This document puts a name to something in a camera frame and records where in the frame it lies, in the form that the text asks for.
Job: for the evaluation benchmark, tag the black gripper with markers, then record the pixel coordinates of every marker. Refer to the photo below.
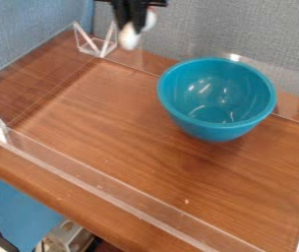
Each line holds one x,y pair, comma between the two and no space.
138,8

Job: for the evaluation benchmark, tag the white brown plush mushroom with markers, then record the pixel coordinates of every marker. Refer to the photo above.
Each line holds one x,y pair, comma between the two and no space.
128,36

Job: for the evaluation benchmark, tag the blue bowl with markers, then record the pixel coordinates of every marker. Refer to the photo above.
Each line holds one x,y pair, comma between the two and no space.
216,98

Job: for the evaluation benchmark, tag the clear acrylic front barrier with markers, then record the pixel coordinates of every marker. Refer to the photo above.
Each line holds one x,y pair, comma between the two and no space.
195,232

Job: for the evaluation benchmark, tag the white box under table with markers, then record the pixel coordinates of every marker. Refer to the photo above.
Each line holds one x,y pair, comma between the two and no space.
68,237

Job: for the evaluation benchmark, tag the clear acrylic corner bracket back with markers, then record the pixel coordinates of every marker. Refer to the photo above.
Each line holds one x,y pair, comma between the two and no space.
98,47

